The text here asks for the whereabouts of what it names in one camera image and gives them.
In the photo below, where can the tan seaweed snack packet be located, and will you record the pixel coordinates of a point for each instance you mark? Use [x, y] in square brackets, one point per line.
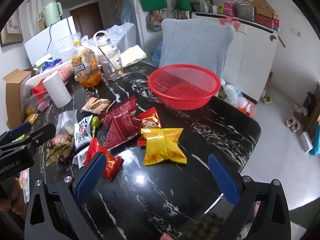
[97, 105]

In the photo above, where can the person's left hand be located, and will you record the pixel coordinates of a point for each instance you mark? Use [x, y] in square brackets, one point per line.
[17, 202]

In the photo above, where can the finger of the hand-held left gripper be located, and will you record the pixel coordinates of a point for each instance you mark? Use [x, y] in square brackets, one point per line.
[43, 132]
[21, 129]

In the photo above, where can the white cup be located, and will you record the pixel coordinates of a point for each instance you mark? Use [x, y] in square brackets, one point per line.
[215, 9]

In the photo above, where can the pink block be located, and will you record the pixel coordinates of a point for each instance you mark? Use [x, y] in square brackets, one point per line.
[44, 105]

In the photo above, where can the beige slipper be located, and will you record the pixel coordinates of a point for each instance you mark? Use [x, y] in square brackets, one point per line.
[296, 127]
[290, 122]

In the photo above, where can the clear zip bag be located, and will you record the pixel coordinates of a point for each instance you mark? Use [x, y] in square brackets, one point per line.
[66, 121]

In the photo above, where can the white jug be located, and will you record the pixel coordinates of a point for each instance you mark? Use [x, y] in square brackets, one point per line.
[102, 41]

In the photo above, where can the green brown snack packet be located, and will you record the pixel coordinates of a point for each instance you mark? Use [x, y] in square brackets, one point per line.
[60, 148]

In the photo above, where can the patterned tote bag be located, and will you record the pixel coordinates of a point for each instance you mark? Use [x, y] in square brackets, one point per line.
[155, 21]

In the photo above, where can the picture frame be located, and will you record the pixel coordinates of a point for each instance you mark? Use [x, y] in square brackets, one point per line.
[11, 27]

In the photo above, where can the orange drink bottle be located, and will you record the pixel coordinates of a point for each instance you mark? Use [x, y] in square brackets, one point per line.
[86, 67]

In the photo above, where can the white cabinet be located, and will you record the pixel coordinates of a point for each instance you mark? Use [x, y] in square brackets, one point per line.
[45, 41]

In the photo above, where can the white chest freezer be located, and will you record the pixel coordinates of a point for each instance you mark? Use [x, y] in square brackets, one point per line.
[250, 55]

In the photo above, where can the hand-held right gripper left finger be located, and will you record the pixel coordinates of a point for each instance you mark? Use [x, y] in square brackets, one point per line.
[88, 180]

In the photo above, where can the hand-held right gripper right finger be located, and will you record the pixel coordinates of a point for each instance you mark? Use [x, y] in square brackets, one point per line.
[223, 180]

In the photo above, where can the yellow snack packet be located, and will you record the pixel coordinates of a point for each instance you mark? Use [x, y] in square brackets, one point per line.
[163, 147]

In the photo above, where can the pink box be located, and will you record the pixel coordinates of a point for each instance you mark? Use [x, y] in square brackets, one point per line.
[229, 9]

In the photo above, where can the red orange snack packet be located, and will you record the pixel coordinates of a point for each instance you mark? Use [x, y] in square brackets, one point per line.
[150, 118]

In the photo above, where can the clear plastic bowl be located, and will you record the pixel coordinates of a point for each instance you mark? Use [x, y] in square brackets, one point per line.
[67, 44]

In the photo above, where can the pink paper cup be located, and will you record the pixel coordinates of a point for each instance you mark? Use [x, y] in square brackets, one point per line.
[65, 73]

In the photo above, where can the red plastic basket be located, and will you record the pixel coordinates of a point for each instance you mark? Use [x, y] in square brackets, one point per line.
[185, 90]

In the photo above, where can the dark red snack packet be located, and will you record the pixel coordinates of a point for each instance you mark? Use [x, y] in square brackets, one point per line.
[122, 125]

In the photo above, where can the blue plastic bag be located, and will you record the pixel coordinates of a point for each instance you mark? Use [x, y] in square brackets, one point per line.
[156, 53]

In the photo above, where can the blue packet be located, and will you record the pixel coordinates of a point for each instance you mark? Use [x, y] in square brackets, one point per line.
[51, 64]

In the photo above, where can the red gold-print snack packet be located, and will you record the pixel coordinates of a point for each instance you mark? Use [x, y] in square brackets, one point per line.
[111, 163]

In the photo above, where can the grey chair cushion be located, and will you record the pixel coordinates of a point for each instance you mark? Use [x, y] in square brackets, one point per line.
[195, 45]

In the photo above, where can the wooden stick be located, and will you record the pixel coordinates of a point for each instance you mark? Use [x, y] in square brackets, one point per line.
[281, 40]

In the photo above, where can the red box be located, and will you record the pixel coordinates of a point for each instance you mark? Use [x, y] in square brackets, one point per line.
[265, 21]

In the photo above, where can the large clear plastic bag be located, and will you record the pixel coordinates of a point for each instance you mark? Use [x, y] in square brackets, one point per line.
[122, 33]

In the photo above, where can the glass cup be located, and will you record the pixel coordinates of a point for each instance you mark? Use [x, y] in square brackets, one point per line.
[112, 66]

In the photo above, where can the white black-print snack packet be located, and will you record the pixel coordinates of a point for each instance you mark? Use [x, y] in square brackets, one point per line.
[79, 158]
[83, 131]

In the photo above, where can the toilet paper roll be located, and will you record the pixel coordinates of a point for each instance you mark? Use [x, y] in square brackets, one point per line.
[56, 90]

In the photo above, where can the open cardboard box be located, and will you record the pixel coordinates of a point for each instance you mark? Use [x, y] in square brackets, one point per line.
[265, 6]

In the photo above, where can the white tray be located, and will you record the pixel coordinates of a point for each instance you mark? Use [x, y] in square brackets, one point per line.
[42, 76]

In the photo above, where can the yellow white packet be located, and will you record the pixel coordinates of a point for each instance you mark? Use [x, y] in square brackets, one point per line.
[133, 55]

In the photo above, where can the pale green kettle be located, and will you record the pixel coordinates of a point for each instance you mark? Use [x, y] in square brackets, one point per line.
[52, 11]

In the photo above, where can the red plastic container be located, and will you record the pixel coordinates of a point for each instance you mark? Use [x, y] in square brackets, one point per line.
[38, 90]

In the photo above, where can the green lollipop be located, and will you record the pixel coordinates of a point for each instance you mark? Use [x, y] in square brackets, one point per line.
[95, 122]

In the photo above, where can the metal spoon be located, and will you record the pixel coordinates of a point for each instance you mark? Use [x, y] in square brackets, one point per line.
[113, 63]

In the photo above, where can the pile of plastic bags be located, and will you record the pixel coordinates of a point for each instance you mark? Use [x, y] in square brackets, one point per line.
[236, 98]

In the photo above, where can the brown door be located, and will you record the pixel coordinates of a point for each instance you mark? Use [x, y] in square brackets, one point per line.
[87, 17]

